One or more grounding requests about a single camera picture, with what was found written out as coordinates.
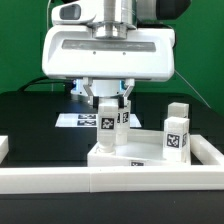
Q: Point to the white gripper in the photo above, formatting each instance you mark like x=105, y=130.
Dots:
x=71, y=52

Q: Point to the white square tabletop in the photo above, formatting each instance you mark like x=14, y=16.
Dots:
x=143, y=148

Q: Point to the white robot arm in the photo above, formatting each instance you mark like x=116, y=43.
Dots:
x=121, y=16

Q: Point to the white U-shaped obstacle fence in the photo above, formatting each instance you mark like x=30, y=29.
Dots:
x=208, y=175

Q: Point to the white marker base plate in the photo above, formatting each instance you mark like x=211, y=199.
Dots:
x=76, y=120

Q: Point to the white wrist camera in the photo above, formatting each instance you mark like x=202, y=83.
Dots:
x=76, y=13

